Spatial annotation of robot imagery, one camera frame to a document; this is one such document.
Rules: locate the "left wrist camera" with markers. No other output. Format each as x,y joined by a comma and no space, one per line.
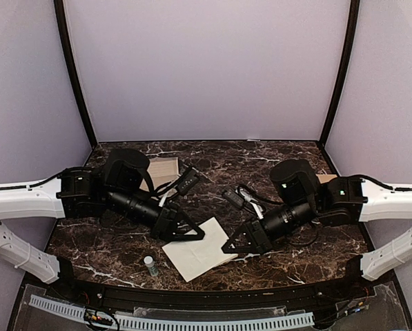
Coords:
178,187

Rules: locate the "right black corner post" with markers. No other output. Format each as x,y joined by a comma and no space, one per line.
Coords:
345,58

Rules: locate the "small white-capped glue bottle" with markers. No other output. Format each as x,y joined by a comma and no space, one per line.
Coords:
150,264

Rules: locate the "white letter paper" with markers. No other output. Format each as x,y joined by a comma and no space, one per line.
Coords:
194,258

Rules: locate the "black corner post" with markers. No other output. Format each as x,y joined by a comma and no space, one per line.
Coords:
73,75
345,58

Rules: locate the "beige lined stationery sheet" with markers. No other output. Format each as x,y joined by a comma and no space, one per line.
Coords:
162,170

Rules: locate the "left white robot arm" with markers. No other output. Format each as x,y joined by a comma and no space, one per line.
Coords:
122,185

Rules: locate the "black front frame rail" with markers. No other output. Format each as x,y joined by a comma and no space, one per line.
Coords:
321,295

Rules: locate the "white slotted cable duct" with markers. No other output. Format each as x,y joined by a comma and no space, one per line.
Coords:
123,321

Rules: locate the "brown kraft envelope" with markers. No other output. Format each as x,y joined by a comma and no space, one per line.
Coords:
325,178

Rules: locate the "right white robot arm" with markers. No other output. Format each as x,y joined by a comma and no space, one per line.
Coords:
341,201

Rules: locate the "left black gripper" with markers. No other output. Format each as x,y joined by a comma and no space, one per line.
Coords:
165,227

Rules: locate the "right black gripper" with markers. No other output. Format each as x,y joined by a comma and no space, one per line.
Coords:
257,238

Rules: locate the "left black corner post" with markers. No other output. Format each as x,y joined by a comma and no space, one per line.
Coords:
73,75

